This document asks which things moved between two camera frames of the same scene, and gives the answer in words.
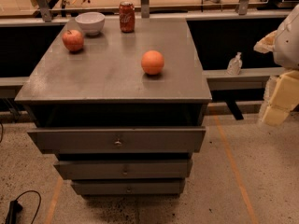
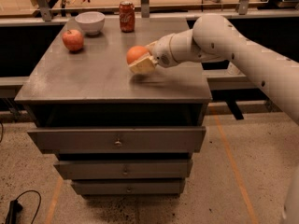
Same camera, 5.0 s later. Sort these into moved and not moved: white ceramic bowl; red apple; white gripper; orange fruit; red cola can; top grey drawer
Moved: orange fruit; white gripper
Not moved: red apple; white ceramic bowl; red cola can; top grey drawer
